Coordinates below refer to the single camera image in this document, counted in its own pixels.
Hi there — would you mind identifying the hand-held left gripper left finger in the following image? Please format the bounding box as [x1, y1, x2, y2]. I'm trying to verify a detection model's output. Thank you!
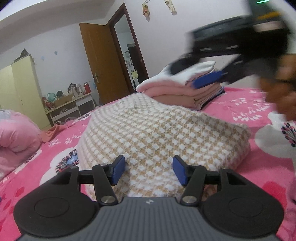
[50, 155, 126, 207]

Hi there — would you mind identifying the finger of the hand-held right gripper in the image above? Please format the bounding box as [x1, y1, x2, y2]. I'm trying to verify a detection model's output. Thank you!
[169, 15, 252, 75]
[192, 54, 245, 90]

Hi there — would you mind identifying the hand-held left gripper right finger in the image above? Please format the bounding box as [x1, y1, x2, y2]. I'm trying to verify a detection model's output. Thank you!
[173, 155, 249, 207]

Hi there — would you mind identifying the beige white checked knit cardigan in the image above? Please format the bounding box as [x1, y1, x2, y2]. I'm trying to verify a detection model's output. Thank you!
[77, 93, 252, 202]

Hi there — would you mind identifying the stack of folded pastel clothes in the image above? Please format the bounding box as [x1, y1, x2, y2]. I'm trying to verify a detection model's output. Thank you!
[136, 61, 226, 111]

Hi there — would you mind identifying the person's right hand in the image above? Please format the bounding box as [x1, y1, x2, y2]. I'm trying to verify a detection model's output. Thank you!
[260, 54, 296, 121]

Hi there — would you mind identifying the pink floral bed blanket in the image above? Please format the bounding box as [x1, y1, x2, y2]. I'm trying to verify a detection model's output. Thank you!
[0, 87, 296, 241]

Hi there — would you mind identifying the cream hanging cloth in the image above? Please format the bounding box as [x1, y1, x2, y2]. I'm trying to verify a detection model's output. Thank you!
[165, 0, 177, 15]

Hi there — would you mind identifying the orange pink garment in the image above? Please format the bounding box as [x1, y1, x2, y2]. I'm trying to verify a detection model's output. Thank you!
[40, 124, 68, 143]

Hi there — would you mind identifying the patterned hanging cloth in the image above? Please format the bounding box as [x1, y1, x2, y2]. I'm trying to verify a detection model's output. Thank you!
[142, 1, 151, 22]

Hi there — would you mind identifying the white desk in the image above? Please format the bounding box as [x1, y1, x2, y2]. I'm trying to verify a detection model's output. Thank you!
[45, 91, 96, 124]

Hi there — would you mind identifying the cardboard box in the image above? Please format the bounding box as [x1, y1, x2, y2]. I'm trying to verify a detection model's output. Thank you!
[54, 95, 74, 108]

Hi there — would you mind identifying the desk clutter of bottles bags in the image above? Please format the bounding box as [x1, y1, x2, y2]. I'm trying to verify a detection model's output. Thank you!
[42, 82, 96, 109]

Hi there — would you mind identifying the brown wooden door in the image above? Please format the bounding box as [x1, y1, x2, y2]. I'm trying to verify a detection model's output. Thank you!
[79, 23, 130, 106]

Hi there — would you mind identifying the pink grey floral quilt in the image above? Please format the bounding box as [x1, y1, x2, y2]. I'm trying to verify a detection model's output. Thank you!
[0, 109, 43, 174]

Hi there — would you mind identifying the pale yellow wardrobe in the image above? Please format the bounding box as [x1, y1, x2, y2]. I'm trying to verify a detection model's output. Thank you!
[0, 54, 52, 130]

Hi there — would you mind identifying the dark item on wardrobe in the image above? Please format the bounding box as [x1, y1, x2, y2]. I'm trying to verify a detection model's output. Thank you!
[14, 49, 31, 62]

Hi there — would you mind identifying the dark wooden door frame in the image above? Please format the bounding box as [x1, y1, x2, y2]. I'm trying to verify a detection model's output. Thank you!
[107, 2, 149, 93]

